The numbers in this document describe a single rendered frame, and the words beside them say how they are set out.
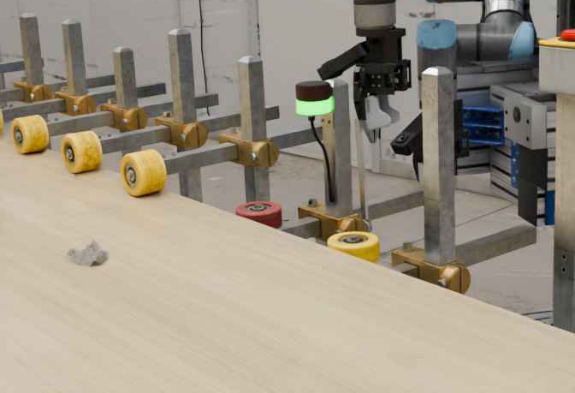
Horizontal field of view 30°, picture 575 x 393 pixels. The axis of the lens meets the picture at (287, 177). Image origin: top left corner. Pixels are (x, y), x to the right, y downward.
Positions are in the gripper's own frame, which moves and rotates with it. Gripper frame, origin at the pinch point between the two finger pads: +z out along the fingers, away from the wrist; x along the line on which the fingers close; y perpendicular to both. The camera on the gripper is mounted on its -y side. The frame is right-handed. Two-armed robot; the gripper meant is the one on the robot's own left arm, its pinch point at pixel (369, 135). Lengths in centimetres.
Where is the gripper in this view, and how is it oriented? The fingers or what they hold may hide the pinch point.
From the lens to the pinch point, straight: 198.0
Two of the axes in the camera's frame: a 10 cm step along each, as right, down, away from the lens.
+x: 5.4, -2.4, 8.1
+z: 0.6, 9.7, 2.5
